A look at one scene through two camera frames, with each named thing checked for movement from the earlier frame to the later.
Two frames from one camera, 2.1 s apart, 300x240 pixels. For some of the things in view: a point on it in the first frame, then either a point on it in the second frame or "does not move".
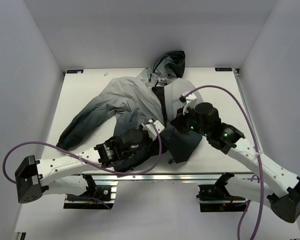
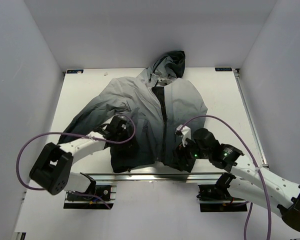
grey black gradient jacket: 155,94 does not move
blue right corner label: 223,69 does not move
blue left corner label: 74,71 does not move
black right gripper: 179,121 to 181,151
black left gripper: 149,140 to 131,130
